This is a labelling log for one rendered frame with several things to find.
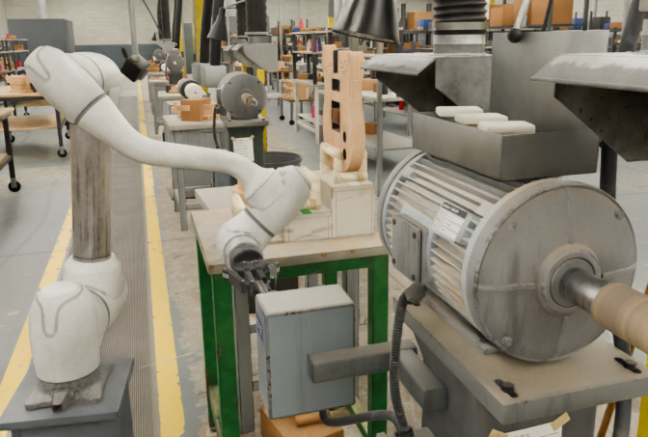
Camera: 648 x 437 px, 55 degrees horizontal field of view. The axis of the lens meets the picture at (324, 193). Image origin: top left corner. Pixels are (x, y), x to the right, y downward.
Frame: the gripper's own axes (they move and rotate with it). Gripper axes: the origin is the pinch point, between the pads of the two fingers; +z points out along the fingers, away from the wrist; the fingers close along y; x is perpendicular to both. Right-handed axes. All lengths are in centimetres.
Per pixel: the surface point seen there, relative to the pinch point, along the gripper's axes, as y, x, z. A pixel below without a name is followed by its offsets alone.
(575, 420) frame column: -37, -6, 48
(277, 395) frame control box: 1.8, -10.1, 21.1
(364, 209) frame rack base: -47, -5, -70
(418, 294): -17.2, 12.1, 36.4
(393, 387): -14.3, -4.1, 34.2
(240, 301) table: -10, -49, -110
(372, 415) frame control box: -12.8, -12.1, 28.7
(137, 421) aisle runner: 33, -106, -132
